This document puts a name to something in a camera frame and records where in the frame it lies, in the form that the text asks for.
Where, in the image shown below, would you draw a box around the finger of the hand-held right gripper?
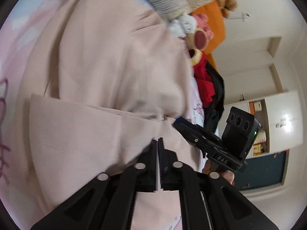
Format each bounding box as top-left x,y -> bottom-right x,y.
173,117 -> 223,159

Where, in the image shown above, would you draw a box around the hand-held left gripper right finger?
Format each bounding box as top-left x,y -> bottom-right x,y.
157,138 -> 280,230

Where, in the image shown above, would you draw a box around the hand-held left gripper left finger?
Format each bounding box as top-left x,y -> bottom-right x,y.
30,138 -> 159,230

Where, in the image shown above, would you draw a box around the beige pink garment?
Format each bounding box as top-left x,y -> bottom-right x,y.
21,0 -> 207,230

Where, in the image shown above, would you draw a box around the person's right hand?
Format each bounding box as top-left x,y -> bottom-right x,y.
202,159 -> 236,188

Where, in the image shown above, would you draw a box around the yellow packets on shelf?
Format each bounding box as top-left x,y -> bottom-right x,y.
252,129 -> 268,156

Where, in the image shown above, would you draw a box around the orange box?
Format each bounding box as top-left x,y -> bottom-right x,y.
248,101 -> 263,113

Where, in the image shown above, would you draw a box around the dark teal board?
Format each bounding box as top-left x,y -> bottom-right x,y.
234,150 -> 287,191

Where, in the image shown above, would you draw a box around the black garment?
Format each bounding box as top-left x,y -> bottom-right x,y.
203,61 -> 226,136

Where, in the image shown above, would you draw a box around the white wardrobe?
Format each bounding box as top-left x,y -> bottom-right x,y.
223,90 -> 304,159

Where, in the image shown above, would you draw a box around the red garment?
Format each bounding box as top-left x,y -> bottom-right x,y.
193,56 -> 215,108

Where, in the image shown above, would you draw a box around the pink plush toy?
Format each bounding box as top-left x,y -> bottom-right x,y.
186,13 -> 214,66

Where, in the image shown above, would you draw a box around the orange headboard cushion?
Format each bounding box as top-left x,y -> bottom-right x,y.
191,1 -> 227,70

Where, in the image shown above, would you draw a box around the white plush toy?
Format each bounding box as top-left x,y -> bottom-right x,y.
168,14 -> 198,39

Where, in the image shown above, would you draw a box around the brown teddy plush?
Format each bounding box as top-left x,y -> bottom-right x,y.
216,0 -> 238,18

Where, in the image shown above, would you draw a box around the pink checkered blanket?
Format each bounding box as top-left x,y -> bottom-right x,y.
0,0 -> 207,230

